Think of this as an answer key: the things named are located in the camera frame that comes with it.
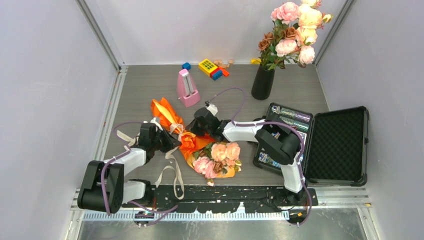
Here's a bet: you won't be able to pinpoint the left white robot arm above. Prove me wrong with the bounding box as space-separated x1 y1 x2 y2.
77 117 181 215

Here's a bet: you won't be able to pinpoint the black vase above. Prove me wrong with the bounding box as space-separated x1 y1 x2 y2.
251 65 275 100

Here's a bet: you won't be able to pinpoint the red blue toy blocks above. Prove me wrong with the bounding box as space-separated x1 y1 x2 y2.
209 66 230 81

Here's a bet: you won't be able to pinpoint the yellow toy block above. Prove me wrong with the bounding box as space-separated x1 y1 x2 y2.
198 58 218 77

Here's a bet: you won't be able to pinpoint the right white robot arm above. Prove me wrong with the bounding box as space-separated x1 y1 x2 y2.
186 103 306 205

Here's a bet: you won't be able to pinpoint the cream printed ribbon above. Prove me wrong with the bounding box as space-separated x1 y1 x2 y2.
112 121 185 200

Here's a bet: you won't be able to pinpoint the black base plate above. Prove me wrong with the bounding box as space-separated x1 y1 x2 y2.
124 185 319 214

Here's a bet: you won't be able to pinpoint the wooden toy pieces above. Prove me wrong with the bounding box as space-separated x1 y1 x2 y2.
213 59 234 69

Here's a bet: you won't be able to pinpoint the pink flowers in vase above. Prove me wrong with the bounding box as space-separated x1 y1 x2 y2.
258 0 333 71

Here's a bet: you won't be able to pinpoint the blue toy block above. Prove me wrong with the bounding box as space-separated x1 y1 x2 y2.
181 62 192 71

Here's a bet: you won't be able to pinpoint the orange flower bouquet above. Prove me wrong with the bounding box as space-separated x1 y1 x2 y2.
150 97 242 187

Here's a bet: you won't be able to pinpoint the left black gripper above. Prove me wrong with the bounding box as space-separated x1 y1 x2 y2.
151 127 181 154

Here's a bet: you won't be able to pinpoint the black poker chip case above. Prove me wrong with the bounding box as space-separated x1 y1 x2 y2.
266 102 370 187

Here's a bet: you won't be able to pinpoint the small yellow toy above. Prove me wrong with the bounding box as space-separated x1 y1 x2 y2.
250 58 262 65

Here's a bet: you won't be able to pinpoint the pink metronome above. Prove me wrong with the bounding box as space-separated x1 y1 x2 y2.
176 69 201 108

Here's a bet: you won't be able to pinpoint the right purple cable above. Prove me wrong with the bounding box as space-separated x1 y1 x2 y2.
204 87 313 228

